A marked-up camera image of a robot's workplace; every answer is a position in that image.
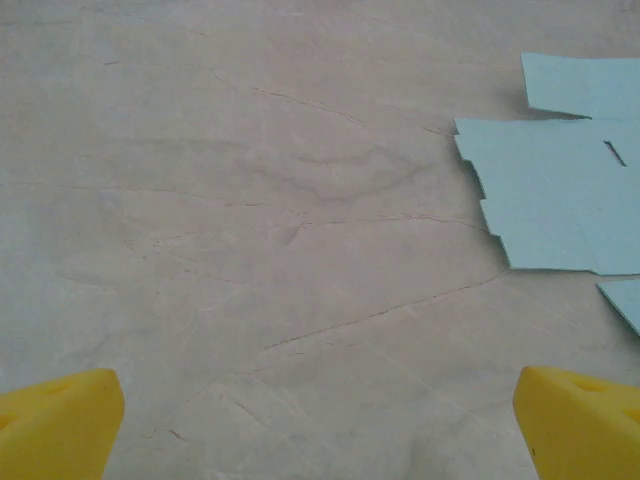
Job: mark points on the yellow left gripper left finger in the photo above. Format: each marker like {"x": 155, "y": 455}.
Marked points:
{"x": 60, "y": 425}

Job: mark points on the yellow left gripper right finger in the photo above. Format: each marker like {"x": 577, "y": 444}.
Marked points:
{"x": 580, "y": 430}

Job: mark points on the light blue paper box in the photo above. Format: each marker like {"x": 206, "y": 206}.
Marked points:
{"x": 550, "y": 200}

